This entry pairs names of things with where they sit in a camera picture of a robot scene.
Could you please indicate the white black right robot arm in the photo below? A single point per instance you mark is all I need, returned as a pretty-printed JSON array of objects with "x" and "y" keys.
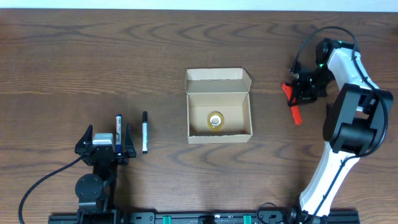
[{"x": 355, "y": 124}]

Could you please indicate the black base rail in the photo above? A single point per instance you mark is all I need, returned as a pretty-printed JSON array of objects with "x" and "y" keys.
[{"x": 262, "y": 216}]

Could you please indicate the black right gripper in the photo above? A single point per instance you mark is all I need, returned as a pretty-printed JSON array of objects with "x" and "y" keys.
[{"x": 300, "y": 91}]

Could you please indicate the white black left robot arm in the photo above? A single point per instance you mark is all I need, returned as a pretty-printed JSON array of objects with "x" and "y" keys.
[{"x": 96, "y": 190}]

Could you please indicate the yellow tape roll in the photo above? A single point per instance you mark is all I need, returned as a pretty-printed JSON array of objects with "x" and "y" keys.
[{"x": 215, "y": 120}]

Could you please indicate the black capped marker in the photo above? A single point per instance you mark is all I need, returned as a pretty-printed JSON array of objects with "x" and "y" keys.
[{"x": 144, "y": 133}]

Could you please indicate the blue capped marker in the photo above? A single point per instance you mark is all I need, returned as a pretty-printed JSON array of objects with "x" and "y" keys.
[{"x": 118, "y": 133}]

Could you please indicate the red utility knife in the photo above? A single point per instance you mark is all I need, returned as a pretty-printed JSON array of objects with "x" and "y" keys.
[{"x": 289, "y": 91}]

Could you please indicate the brown cardboard box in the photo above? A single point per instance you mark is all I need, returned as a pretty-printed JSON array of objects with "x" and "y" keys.
[{"x": 225, "y": 90}]

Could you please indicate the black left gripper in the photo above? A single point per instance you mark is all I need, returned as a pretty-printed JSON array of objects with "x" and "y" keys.
[{"x": 104, "y": 152}]

